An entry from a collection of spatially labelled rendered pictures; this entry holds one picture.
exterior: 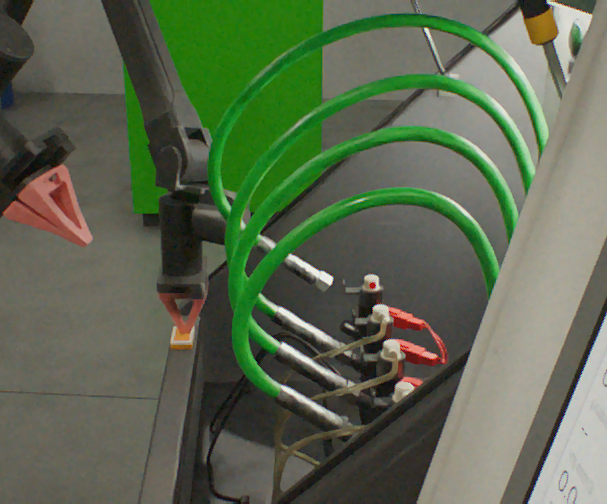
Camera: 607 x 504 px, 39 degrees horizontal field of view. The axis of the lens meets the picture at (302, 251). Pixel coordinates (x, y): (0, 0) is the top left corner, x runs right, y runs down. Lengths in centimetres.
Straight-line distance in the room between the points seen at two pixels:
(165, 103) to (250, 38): 305
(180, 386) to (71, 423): 176
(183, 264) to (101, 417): 176
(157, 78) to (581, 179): 77
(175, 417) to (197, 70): 326
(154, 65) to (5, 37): 41
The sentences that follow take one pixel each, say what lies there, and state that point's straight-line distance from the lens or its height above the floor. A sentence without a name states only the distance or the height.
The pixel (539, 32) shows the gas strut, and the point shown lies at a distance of 61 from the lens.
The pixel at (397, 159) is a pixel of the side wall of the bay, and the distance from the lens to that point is 127.
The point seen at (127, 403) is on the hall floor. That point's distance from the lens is 297.
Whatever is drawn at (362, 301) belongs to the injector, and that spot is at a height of 112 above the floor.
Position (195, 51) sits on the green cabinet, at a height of 89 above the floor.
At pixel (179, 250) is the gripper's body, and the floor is 110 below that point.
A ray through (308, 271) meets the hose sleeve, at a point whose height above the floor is 115.
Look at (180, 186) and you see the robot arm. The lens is 116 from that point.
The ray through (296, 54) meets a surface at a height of 139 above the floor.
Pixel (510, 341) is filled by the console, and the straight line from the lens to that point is 57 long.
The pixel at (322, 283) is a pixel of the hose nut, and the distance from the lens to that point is 98.
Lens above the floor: 154
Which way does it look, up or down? 22 degrees down
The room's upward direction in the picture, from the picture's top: straight up
